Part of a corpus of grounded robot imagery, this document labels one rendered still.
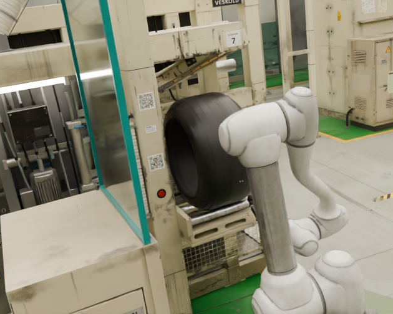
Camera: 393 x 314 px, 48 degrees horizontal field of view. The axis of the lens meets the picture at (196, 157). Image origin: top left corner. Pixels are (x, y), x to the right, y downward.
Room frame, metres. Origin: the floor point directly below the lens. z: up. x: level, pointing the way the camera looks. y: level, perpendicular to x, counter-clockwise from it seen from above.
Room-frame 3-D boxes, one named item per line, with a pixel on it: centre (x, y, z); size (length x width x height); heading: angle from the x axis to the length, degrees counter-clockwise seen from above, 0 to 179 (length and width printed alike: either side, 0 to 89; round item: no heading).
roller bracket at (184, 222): (2.09, 0.15, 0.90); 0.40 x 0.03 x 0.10; 22
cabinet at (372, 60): (6.22, -2.82, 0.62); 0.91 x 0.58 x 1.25; 106
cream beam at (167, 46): (2.48, -0.02, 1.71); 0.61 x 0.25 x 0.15; 112
